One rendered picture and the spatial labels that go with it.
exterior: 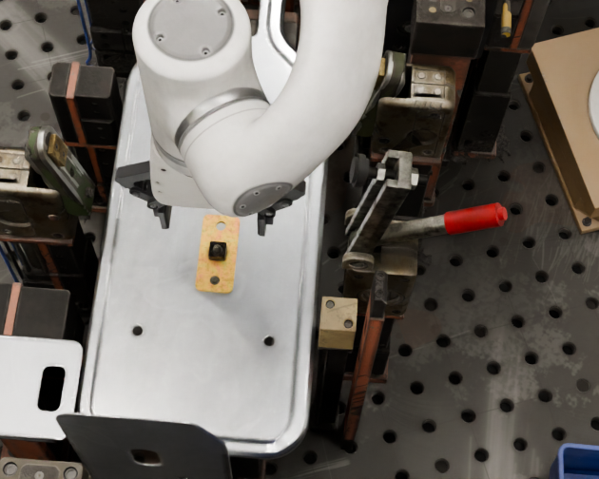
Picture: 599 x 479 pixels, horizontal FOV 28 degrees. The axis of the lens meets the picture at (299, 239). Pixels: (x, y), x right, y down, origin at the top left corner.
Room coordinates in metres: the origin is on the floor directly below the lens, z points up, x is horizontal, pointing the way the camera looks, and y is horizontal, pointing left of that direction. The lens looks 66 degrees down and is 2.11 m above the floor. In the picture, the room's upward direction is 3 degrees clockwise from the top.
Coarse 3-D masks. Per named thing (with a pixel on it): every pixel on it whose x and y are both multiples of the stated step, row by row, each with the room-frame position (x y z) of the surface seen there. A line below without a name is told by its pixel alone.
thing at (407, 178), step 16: (368, 160) 0.48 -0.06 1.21; (384, 160) 0.48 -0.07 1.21; (400, 160) 0.48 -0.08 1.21; (352, 176) 0.46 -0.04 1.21; (368, 176) 0.46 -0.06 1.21; (384, 176) 0.46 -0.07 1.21; (400, 176) 0.46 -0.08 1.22; (416, 176) 0.47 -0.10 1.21; (368, 192) 0.48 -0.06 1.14; (384, 192) 0.45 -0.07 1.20; (400, 192) 0.45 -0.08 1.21; (368, 208) 0.48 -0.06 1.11; (384, 208) 0.45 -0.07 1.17; (352, 224) 0.48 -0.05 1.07; (368, 224) 0.45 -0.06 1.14; (384, 224) 0.45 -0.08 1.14; (352, 240) 0.46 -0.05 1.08; (368, 240) 0.45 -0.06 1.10
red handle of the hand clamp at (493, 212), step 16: (464, 208) 0.48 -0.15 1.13; (480, 208) 0.47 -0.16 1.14; (496, 208) 0.47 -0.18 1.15; (400, 224) 0.47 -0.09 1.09; (416, 224) 0.47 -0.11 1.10; (432, 224) 0.47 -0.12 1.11; (448, 224) 0.46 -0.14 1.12; (464, 224) 0.46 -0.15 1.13; (480, 224) 0.46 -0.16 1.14; (496, 224) 0.45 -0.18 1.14; (384, 240) 0.46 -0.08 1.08; (400, 240) 0.46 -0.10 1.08
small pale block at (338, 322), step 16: (336, 304) 0.40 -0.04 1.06; (352, 304) 0.40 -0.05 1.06; (320, 320) 0.38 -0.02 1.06; (336, 320) 0.38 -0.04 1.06; (352, 320) 0.38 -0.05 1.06; (320, 336) 0.37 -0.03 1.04; (336, 336) 0.37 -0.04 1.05; (352, 336) 0.37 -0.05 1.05; (320, 352) 0.38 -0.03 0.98; (336, 352) 0.38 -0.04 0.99; (320, 368) 0.38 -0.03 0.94; (336, 368) 0.38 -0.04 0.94; (320, 384) 0.38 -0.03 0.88; (336, 384) 0.38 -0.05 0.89; (320, 400) 0.38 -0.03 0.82; (336, 400) 0.38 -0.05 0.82; (320, 416) 0.38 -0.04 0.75; (336, 416) 0.38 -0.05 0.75
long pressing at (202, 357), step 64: (256, 64) 0.70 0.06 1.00; (128, 128) 0.61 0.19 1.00; (128, 192) 0.54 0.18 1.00; (320, 192) 0.55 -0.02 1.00; (128, 256) 0.46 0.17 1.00; (192, 256) 0.47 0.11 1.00; (256, 256) 0.47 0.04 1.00; (320, 256) 0.48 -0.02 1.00; (128, 320) 0.40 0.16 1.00; (192, 320) 0.40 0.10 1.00; (256, 320) 0.40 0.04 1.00; (128, 384) 0.33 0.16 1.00; (192, 384) 0.33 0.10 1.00; (256, 384) 0.34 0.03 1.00; (256, 448) 0.28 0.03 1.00
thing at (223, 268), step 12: (204, 216) 0.51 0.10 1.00; (216, 216) 0.51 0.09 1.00; (204, 228) 0.50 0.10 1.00; (216, 228) 0.50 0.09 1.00; (228, 228) 0.50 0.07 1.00; (204, 240) 0.48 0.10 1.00; (216, 240) 0.49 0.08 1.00; (228, 240) 0.49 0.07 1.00; (204, 252) 0.47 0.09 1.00; (228, 252) 0.47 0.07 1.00; (204, 264) 0.46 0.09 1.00; (216, 264) 0.46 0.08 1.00; (228, 264) 0.46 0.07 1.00; (204, 276) 0.45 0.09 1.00; (216, 276) 0.45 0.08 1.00; (228, 276) 0.45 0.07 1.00; (204, 288) 0.43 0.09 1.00; (216, 288) 0.43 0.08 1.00; (228, 288) 0.43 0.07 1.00
